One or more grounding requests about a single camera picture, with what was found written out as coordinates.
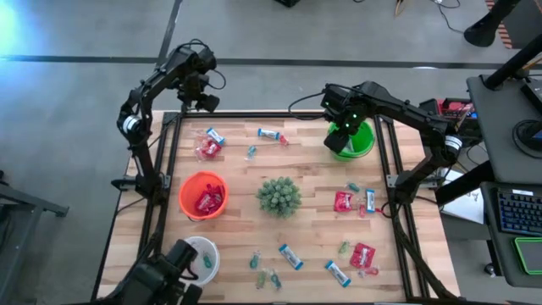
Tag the white blue Hershey's bar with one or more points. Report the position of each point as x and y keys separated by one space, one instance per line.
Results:
x=338 y=273
x=370 y=201
x=216 y=136
x=291 y=256
x=269 y=134
x=352 y=146

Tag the grey metal stand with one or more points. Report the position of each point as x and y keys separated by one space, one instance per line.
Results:
x=25 y=203

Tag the black desktop device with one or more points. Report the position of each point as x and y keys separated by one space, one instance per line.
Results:
x=534 y=95

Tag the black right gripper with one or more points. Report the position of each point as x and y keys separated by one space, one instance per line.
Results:
x=341 y=108

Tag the red Skittles candy pack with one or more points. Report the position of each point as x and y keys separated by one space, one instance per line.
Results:
x=217 y=194
x=363 y=256
x=204 y=205
x=216 y=207
x=209 y=149
x=343 y=201

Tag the red wrapped hard candy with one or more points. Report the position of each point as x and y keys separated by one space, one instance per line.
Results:
x=370 y=271
x=283 y=140
x=362 y=210

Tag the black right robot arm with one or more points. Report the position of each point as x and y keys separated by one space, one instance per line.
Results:
x=406 y=110

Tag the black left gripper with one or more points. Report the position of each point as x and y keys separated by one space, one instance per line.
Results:
x=192 y=84

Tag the black aluminium table frame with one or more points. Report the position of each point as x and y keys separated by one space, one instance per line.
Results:
x=275 y=114

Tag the black pad with green edge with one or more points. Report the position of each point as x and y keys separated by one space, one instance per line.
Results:
x=531 y=254

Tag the black pole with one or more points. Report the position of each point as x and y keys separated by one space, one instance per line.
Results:
x=466 y=183
x=512 y=63

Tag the black keyboard with blue light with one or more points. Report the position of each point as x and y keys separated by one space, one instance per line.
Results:
x=518 y=212

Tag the teal hard candy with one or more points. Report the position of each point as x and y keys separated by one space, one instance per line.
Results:
x=251 y=152
x=207 y=261
x=254 y=261
x=353 y=186
x=276 y=280

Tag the orange pumpkin face bucket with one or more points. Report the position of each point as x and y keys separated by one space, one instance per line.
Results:
x=188 y=186

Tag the red and black device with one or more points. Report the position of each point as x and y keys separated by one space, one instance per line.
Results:
x=453 y=108

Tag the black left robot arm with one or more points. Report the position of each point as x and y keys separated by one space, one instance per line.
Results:
x=143 y=163

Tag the grey desk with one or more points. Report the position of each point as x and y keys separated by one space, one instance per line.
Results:
x=495 y=140

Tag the black stand foot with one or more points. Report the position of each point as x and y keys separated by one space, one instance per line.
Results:
x=482 y=31

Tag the orange wrapped hard candy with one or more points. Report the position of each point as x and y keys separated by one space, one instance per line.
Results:
x=199 y=135

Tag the green plastic bucket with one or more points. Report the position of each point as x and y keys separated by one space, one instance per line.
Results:
x=365 y=142

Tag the white plastic bowl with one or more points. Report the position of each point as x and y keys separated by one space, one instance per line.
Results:
x=211 y=273

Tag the white paper sheet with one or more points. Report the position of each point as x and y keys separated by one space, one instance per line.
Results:
x=466 y=207

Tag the faux succulent in patterned pot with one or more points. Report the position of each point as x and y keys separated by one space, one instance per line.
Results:
x=279 y=197

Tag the black side bracket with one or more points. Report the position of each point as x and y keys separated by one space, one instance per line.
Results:
x=425 y=181
x=123 y=184

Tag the green wrapped hard candy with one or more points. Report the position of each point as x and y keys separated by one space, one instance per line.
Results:
x=262 y=278
x=344 y=247

